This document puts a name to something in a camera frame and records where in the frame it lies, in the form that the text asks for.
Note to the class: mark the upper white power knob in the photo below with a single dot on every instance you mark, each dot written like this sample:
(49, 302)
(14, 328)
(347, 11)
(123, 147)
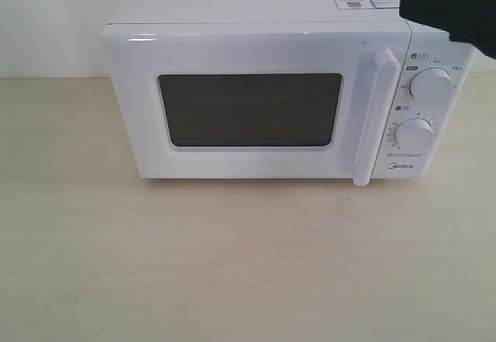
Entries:
(431, 85)

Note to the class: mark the lower white timer knob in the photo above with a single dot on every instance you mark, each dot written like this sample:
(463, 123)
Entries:
(414, 134)

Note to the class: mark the white appliance door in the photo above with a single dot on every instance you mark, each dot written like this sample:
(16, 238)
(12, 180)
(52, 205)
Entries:
(256, 100)

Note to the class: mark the white microwave oven body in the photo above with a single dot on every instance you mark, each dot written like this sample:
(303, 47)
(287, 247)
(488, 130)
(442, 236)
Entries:
(428, 48)

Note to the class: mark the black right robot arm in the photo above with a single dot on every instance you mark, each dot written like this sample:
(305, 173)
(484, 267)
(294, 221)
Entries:
(466, 21)

